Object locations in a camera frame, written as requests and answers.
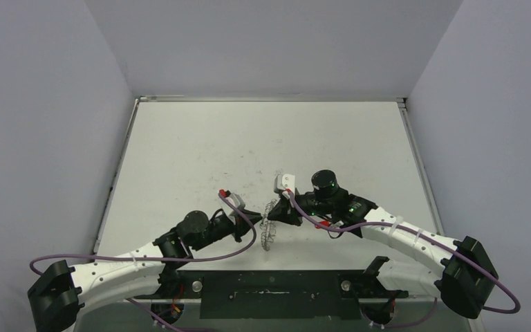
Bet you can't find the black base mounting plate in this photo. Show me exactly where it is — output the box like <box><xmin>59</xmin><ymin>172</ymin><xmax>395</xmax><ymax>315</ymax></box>
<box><xmin>138</xmin><ymin>270</ymin><xmax>409</xmax><ymax>320</ymax></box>

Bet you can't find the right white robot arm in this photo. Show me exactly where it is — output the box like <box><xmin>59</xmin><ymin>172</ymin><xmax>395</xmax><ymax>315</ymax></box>
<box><xmin>268</xmin><ymin>169</ymin><xmax>499</xmax><ymax>319</ymax></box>

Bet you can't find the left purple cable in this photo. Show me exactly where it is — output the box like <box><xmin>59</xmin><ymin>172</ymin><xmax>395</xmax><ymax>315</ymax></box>
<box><xmin>29</xmin><ymin>190</ymin><xmax>258</xmax><ymax>332</ymax></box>

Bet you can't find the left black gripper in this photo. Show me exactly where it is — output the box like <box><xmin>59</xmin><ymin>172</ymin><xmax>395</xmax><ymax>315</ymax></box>
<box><xmin>192</xmin><ymin>208</ymin><xmax>262</xmax><ymax>251</ymax></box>

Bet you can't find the silver keyring disc with rings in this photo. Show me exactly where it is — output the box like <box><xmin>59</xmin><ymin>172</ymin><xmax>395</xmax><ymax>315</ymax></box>
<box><xmin>259</xmin><ymin>199</ymin><xmax>277</xmax><ymax>252</ymax></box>

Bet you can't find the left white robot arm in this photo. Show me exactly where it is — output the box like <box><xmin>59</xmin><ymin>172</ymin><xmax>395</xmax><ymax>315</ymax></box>
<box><xmin>28</xmin><ymin>209</ymin><xmax>263</xmax><ymax>331</ymax></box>

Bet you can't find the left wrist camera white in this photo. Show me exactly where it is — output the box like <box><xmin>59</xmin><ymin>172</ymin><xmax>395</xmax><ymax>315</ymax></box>
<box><xmin>226</xmin><ymin>192</ymin><xmax>245</xmax><ymax>210</ymax></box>

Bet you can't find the key with red tag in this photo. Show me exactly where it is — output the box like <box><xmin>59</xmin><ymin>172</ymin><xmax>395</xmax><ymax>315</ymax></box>
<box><xmin>315</xmin><ymin>221</ymin><xmax>337</xmax><ymax>229</ymax></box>

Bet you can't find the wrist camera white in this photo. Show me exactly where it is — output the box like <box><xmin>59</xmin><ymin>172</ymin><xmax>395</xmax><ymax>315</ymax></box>
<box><xmin>274</xmin><ymin>174</ymin><xmax>296</xmax><ymax>194</ymax></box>
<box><xmin>226</xmin><ymin>192</ymin><xmax>245</xmax><ymax>210</ymax></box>

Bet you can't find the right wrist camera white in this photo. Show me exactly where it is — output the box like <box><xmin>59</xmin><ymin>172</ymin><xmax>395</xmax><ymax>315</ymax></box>
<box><xmin>274</xmin><ymin>174</ymin><xmax>296</xmax><ymax>194</ymax></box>

